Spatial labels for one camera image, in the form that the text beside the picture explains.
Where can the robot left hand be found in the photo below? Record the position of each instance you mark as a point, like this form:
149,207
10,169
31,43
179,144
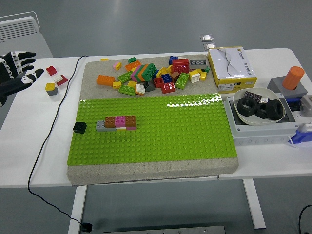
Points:
14,83

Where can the black square building brick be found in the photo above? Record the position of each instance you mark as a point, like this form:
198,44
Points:
79,127

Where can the orange long building brick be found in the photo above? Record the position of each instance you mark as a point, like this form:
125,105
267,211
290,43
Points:
105,80

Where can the grey small brick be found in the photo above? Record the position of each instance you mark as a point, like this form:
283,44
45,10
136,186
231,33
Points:
52,92

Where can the red small brick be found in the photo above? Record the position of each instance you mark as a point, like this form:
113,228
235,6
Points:
51,70

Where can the white small brick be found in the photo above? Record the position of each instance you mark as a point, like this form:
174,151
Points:
57,78

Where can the dark red sloped brick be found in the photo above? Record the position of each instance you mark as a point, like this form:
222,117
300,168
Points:
64,80

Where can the light grey square brick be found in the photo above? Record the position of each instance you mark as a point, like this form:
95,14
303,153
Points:
100,124

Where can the brown square brick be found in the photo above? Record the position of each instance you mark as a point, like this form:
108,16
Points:
110,121
130,120

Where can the pink and yellow brick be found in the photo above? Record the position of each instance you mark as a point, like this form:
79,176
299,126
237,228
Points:
117,65

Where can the dark grey flat brick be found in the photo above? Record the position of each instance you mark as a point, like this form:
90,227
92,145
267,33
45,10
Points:
111,129

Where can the light green long brick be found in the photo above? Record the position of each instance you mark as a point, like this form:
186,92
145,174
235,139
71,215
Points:
182,80
126,90
125,76

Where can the magenta square brick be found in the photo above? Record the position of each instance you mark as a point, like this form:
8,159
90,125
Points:
120,121

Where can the yellow and white flat brick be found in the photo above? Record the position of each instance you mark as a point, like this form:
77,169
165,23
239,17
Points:
121,129

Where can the dark green small brick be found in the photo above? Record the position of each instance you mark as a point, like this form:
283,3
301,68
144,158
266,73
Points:
132,60
206,69

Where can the pink flat brick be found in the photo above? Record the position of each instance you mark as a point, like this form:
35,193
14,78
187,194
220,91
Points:
131,128

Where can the white and orange brick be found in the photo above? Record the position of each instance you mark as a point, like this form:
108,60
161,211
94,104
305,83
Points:
140,89

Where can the striped multicolour brick stack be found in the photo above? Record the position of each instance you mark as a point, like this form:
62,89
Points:
143,72

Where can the dark grey sloped brick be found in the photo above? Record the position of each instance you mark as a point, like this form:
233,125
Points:
149,86

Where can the red square brick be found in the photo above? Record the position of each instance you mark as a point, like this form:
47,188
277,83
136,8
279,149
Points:
158,82
168,87

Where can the blue square brick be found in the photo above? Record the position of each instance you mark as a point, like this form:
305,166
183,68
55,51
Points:
172,59
167,78

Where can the green studded baseplate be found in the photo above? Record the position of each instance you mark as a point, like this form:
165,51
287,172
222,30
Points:
158,136

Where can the brown small brick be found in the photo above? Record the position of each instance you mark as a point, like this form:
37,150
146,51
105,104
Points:
174,76

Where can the large red brick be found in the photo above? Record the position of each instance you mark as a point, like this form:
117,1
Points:
181,65

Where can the grey long brick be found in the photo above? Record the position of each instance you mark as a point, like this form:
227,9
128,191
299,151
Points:
198,64

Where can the white panel heater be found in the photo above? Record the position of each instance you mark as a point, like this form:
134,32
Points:
22,36

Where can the white table leg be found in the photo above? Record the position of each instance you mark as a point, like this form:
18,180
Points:
254,204
78,209

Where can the grey-beige mat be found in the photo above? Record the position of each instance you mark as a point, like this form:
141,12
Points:
146,173

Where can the black plug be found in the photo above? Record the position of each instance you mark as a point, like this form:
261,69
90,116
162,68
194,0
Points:
87,227

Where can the silver floor socket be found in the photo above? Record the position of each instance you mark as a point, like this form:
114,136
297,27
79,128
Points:
206,37
210,46

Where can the yellow and white cardboard box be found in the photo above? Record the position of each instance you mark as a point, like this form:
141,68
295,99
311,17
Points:
231,69

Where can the large black nut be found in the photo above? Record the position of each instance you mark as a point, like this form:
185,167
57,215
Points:
246,107
275,110

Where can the dark circuit board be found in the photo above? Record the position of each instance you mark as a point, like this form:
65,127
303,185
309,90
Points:
253,95

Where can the small black nut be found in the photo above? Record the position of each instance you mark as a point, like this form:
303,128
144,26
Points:
262,112

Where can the white bowl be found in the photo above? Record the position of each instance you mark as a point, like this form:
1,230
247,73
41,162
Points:
264,91

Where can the light grey junction box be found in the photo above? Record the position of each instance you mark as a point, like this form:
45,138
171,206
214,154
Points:
263,132

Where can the grey block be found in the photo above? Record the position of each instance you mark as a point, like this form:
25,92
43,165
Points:
278,85

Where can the orange cylinder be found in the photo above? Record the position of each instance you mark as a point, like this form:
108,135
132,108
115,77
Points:
293,77

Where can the dark blue block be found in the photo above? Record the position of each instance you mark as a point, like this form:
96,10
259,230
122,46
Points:
293,103

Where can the white zip tie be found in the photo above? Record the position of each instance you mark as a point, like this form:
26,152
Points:
292,143

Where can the blue-violet plastic part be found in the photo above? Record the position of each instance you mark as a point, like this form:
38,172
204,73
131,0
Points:
302,136

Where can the grey connector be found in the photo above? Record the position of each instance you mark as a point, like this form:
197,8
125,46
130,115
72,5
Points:
307,103

